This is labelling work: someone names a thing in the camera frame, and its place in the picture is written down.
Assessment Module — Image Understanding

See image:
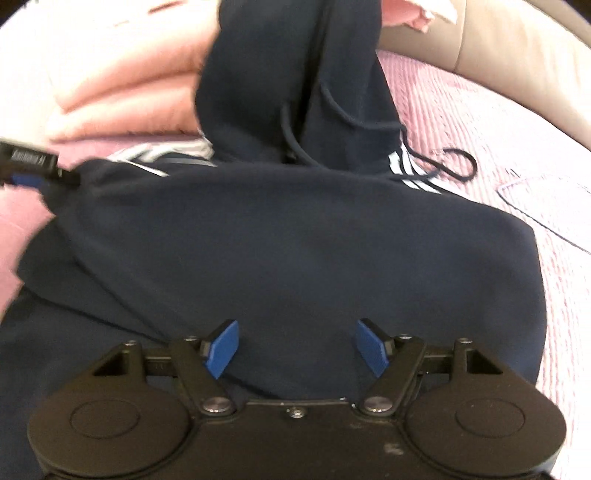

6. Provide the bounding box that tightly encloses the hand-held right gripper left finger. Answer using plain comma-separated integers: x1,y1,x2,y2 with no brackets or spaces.
90,319,241,416

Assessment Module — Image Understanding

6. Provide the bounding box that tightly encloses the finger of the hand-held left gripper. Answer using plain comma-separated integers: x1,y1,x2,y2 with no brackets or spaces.
0,138,80,190

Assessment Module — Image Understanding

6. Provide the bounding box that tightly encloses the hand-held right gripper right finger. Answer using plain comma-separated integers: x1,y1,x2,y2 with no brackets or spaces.
353,318,502,416

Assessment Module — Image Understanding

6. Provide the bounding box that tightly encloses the navy garment with white stripes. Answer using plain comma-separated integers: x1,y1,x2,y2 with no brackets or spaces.
0,0,548,462

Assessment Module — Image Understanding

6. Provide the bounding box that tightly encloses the folded pink blanket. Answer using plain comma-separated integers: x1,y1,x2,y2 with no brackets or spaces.
14,0,223,145

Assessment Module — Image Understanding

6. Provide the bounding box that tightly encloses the purple quilted bedspread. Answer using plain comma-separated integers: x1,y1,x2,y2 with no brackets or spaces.
0,46,591,480

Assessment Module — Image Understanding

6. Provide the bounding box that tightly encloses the beige padded headboard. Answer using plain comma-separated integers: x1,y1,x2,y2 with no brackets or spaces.
379,0,591,155

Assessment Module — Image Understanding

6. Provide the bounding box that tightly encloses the pink and white cloth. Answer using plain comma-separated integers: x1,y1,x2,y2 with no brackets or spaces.
379,0,463,34

